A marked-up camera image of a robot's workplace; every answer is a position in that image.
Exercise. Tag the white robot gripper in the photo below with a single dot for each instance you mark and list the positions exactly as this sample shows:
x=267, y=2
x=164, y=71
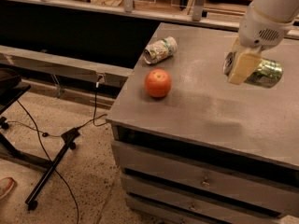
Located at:
x=259, y=29

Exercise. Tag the green soda can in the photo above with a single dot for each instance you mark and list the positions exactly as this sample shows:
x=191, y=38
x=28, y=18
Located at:
x=267, y=75

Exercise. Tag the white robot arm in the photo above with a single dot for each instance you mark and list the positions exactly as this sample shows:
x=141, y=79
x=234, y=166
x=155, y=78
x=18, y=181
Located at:
x=268, y=6

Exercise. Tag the crushed white green can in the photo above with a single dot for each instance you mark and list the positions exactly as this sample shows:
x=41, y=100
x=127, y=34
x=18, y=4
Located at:
x=160, y=50

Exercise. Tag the orange round fruit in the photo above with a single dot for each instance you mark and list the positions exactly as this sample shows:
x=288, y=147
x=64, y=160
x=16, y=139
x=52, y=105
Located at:
x=157, y=83

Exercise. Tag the black stand leg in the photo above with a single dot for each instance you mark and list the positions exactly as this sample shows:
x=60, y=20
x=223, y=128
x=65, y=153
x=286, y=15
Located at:
x=69, y=143

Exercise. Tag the black desk left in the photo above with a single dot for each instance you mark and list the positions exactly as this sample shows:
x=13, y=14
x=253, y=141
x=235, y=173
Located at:
x=11, y=89

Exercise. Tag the orange white shoe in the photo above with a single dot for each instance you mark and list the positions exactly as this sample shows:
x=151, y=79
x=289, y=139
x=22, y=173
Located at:
x=6, y=186

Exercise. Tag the grey bench rail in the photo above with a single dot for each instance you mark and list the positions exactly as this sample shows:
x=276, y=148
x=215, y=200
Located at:
x=106, y=74

